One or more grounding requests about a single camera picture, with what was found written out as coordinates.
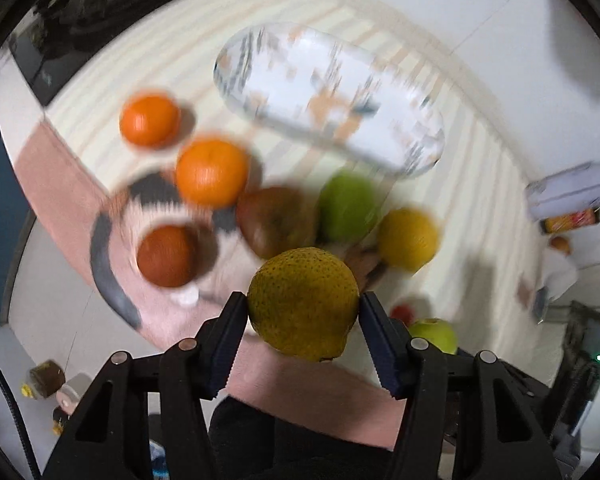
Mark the green apple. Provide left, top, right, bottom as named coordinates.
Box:
left=407, top=318, right=458, bottom=354
left=318, top=170, right=380, bottom=244

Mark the dark red-orange fruit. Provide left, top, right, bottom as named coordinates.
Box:
left=136, top=224, right=198, bottom=288

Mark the speckled yellow-green pear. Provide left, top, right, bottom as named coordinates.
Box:
left=247, top=247, right=360, bottom=362

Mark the red-green mango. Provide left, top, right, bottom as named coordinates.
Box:
left=235, top=185, right=318, bottom=260

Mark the large orange mandarin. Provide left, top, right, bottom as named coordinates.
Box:
left=174, top=136, right=250, bottom=209

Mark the small orange mandarin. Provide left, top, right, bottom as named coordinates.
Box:
left=119, top=92, right=181, bottom=148

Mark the brown jar on floor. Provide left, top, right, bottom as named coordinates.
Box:
left=20, top=360, right=66, bottom=399

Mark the red cherry tomato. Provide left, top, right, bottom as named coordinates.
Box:
left=390, top=304, right=416, bottom=326

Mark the white cloth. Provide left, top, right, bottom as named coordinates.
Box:
left=515, top=247, right=578, bottom=309

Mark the yellow labelled sauce bottle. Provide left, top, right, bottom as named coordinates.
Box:
left=539, top=206, right=600, bottom=234

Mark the white cylindrical container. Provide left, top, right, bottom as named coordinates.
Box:
left=524, top=162, right=600, bottom=220

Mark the striped cat tablecloth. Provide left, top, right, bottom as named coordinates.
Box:
left=0, top=0, right=560, bottom=382

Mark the oval floral ceramic plate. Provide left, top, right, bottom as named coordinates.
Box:
left=213, top=23, right=445, bottom=178

